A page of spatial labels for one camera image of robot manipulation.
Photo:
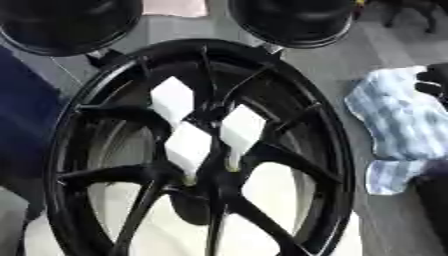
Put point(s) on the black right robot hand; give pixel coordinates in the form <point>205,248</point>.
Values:
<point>435,83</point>

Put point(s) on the white pin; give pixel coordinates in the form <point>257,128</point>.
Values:
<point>172,98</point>
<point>242,128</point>
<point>188,148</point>

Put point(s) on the black spoked wheel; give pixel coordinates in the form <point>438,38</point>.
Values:
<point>146,173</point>

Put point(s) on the blue white striped towel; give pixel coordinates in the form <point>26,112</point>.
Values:
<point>402,123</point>

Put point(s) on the dark chair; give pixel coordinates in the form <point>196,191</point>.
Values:
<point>411,10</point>

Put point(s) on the pink cloth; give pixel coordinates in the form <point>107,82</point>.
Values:
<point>175,7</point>

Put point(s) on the person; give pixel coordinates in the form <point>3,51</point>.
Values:
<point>26,126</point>

